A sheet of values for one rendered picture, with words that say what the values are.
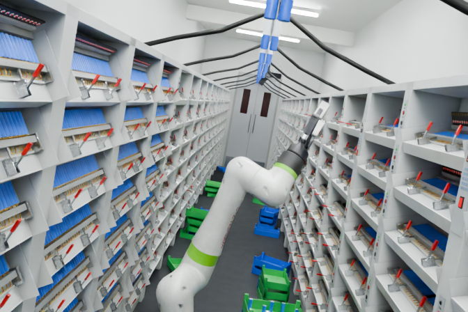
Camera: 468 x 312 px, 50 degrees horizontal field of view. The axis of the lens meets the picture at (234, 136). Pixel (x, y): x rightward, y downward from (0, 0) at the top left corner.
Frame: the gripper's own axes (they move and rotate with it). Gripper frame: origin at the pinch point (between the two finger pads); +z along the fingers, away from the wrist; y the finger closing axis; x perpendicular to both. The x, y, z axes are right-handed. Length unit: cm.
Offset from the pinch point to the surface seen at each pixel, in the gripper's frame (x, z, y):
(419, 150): -35.9, 9.7, -8.1
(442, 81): -30.6, 25.9, 12.9
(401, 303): -56, -38, -27
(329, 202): -10, 34, -173
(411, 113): -27.4, 29.7, -19.9
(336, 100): 29, 123, -199
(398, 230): -45, -9, -41
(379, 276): -48, -27, -51
